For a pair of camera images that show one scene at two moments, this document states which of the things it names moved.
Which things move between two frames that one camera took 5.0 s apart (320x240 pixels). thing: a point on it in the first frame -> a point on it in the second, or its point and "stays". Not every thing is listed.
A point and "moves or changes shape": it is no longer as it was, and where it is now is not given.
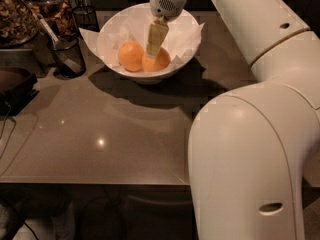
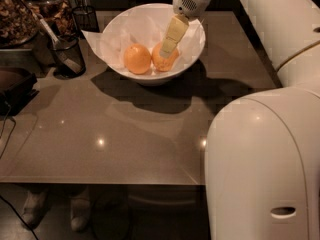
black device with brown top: x=17 y=87 stays
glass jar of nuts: x=18 y=22 stays
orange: x=158 y=63 moves or changes shape
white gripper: x=165 y=4 -> x=187 y=3
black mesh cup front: x=68 y=57 stays
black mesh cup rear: x=86 y=17 stays
